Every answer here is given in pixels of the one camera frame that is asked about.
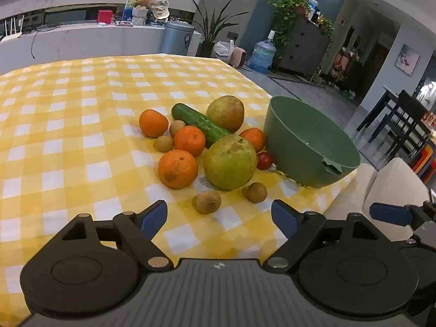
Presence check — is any beige sofa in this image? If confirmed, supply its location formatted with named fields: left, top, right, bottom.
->
left=320, top=157, right=431, bottom=232

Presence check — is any brown longan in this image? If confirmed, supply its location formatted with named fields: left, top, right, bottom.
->
left=195, top=191, right=222, bottom=215
left=169, top=120, right=186, bottom=139
left=157, top=135, right=175, bottom=153
left=242, top=182, right=268, bottom=204

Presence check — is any green cucumber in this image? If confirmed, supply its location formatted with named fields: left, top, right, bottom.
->
left=171, top=104, right=233, bottom=149

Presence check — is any dark dining table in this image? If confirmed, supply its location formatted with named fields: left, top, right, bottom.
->
left=356, top=87, right=436, bottom=164

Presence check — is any brownish green pear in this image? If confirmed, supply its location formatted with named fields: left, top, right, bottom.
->
left=206, top=95, right=245, bottom=133

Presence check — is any white media console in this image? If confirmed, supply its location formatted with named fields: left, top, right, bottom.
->
left=0, top=20, right=205, bottom=75

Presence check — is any green bowl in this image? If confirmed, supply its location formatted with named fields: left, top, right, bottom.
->
left=263, top=96, right=361, bottom=189

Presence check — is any orange stool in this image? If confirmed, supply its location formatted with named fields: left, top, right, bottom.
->
left=410, top=142, right=436, bottom=184

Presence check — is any white router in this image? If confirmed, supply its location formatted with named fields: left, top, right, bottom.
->
left=3, top=15, right=25, bottom=40

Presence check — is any blue water jug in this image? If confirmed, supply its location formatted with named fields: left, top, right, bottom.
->
left=248, top=30, right=277, bottom=74

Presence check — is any dark grey cabinet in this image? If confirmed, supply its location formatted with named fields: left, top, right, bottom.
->
left=278, top=16, right=334, bottom=77

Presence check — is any red cherry tomato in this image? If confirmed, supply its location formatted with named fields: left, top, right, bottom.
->
left=256, top=152, right=275, bottom=171

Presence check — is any trailing green plant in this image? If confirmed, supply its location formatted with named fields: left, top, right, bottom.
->
left=267, top=0, right=336, bottom=46

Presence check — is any pink small appliance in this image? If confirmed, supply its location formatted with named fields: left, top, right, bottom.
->
left=230, top=47, right=247, bottom=68

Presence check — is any orange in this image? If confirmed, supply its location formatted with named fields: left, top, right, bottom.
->
left=238, top=128, right=266, bottom=153
left=174, top=126, right=207, bottom=158
left=139, top=108, right=169, bottom=138
left=158, top=149, right=199, bottom=190

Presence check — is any wall painting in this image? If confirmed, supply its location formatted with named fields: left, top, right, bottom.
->
left=395, top=44, right=420, bottom=76

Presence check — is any grey trash can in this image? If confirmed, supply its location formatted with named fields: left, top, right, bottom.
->
left=159, top=20, right=196, bottom=56

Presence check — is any potted long-leaf plant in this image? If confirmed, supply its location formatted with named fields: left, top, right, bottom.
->
left=191, top=0, right=250, bottom=58

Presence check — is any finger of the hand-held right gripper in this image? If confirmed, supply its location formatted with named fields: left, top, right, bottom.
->
left=370, top=202, right=436, bottom=227

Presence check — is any white plastic bag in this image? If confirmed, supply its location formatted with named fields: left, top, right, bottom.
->
left=212, top=40, right=235, bottom=59

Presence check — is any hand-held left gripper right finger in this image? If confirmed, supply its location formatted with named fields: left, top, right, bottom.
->
left=264, top=199, right=380, bottom=274

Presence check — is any yellow checked tablecloth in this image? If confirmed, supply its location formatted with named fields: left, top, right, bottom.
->
left=0, top=53, right=358, bottom=318

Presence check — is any flower bouquet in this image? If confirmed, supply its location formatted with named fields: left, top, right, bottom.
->
left=329, top=46, right=362, bottom=90

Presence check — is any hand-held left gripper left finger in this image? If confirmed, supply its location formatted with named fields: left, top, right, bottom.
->
left=59, top=200, right=173, bottom=274

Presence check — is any large green pear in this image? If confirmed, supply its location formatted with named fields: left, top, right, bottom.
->
left=204, top=135, right=258, bottom=190

